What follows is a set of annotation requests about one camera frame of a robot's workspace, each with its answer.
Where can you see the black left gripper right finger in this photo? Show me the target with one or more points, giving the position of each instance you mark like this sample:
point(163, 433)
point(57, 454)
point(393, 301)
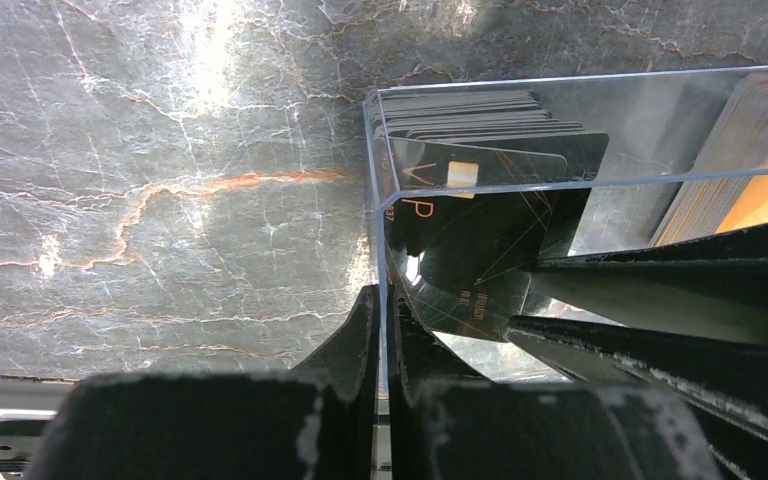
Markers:
point(420, 369)

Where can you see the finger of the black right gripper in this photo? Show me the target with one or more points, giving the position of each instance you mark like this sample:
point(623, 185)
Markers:
point(713, 287)
point(724, 383)

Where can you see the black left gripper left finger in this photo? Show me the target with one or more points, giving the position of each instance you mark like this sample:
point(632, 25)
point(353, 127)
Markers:
point(347, 362)

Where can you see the clear plastic card box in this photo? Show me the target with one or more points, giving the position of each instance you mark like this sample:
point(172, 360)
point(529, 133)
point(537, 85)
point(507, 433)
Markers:
point(630, 139)

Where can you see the orange card stack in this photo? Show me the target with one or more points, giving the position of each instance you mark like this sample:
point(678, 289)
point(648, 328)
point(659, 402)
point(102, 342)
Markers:
point(729, 185)

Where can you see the aluminium slotted rail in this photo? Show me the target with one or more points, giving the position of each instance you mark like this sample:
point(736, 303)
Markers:
point(26, 406)

